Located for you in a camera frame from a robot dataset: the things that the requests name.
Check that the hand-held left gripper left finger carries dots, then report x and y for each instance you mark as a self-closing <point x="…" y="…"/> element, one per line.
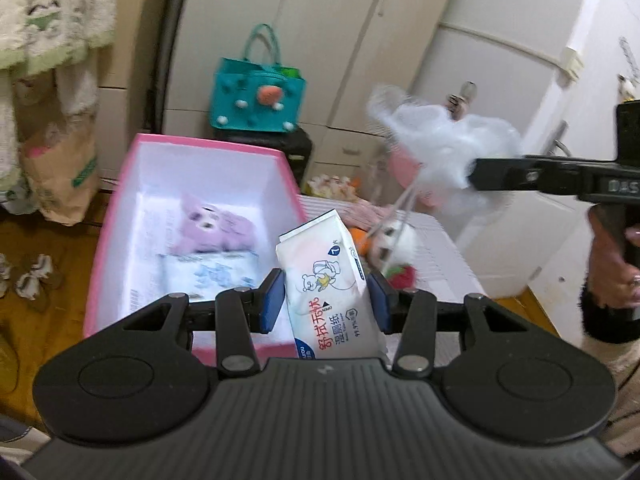
<point x="272" y="302"/>

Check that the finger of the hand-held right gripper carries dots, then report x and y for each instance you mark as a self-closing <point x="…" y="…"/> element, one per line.
<point x="530" y="175"/>

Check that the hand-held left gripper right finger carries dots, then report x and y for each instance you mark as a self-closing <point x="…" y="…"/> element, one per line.
<point x="378" y="305"/>

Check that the red pompom ball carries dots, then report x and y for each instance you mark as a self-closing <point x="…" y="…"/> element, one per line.
<point x="404" y="277"/>

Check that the white wet wipes packet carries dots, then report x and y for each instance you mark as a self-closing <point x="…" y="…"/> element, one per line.
<point x="325" y="280"/>

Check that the white plush toy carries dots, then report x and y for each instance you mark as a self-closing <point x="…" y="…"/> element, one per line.
<point x="400" y="242"/>

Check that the orange egg sponge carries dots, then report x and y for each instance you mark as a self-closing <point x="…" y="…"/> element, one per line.
<point x="359" y="240"/>

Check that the blue wet wipes packet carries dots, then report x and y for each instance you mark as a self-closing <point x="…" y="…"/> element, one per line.
<point x="210" y="275"/>

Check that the white plastic bag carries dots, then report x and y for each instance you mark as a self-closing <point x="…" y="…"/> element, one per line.
<point x="445" y="145"/>

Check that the pink floral cloth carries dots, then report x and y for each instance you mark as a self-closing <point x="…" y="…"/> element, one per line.
<point x="370" y="215"/>

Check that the purple plush pouch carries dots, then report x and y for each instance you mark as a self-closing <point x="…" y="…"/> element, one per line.
<point x="215" y="225"/>

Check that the pink cardboard box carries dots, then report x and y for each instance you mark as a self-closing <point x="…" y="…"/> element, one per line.
<point x="200" y="170"/>

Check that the person's right hand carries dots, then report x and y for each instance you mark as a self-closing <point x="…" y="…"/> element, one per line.
<point x="610" y="270"/>

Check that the hanging plush duck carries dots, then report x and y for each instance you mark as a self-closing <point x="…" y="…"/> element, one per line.
<point x="627" y="86"/>

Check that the pink paper bag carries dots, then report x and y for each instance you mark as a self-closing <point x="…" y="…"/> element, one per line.
<point x="405" y="170"/>

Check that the small orange white toys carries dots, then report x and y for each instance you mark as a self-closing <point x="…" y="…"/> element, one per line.
<point x="332" y="186"/>

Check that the black suitcase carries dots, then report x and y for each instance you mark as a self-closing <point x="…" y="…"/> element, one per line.
<point x="300" y="152"/>

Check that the teal felt tote bag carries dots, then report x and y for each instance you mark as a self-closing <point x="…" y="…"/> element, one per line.
<point x="255" y="95"/>

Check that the pair of slippers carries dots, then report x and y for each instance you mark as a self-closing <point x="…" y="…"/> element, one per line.
<point x="32" y="275"/>

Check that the brown paper bag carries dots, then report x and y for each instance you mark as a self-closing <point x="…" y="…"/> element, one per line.
<point x="65" y="170"/>

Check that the beige wooden wardrobe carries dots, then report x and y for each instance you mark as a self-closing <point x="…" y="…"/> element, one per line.
<point x="310" y="35"/>

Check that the white fluffy robe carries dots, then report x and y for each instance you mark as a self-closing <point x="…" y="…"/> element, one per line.
<point x="45" y="10"/>

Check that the cream light switch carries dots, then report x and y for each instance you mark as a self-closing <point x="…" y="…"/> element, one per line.
<point x="572" y="65"/>

